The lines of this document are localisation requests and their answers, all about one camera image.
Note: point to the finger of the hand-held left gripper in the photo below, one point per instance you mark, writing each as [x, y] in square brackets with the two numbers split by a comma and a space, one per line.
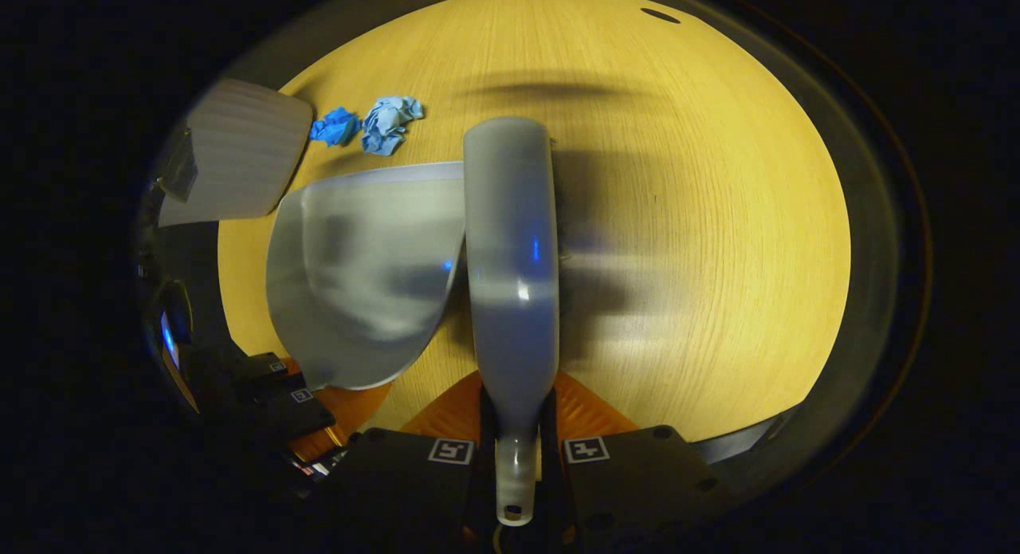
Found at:
[259, 367]
[307, 414]

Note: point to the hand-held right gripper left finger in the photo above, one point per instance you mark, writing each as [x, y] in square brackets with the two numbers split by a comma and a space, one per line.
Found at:
[398, 482]

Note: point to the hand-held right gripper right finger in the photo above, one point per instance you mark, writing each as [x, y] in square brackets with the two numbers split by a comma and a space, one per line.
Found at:
[637, 482]

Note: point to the white dustpan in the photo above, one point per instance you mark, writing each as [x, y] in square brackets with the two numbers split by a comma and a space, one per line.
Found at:
[358, 275]

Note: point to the grey ribbed garbage bin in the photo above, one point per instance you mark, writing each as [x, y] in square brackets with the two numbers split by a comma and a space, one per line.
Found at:
[239, 155]

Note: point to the small white broom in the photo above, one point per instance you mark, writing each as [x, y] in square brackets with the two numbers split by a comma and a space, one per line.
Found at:
[510, 259]

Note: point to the dark blue paper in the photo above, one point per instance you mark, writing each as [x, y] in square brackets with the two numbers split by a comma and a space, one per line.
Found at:
[336, 127]

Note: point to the light blue paper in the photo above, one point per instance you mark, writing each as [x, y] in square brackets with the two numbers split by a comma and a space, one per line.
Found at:
[386, 123]

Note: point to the wooden desktop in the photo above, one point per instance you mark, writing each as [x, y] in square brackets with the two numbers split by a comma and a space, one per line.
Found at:
[701, 219]

